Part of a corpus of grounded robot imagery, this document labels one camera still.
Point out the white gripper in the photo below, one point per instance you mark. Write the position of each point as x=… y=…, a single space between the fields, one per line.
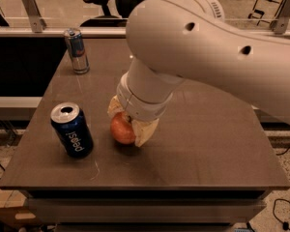
x=139 y=106

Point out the red apple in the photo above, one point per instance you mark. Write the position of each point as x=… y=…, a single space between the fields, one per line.
x=121 y=129

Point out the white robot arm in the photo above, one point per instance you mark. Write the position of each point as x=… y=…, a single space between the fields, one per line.
x=175 y=40

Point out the blue pepsi can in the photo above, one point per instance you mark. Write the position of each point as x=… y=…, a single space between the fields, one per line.
x=69 y=122

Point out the tall red bull can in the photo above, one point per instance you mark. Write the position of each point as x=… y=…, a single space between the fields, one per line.
x=76 y=49

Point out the cardboard box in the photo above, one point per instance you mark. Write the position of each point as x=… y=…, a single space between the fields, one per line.
x=13 y=210

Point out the wooden stool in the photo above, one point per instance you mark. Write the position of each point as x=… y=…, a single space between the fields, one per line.
x=264 y=11

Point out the left metal glass bracket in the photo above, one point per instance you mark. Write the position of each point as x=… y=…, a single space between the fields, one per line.
x=35 y=19

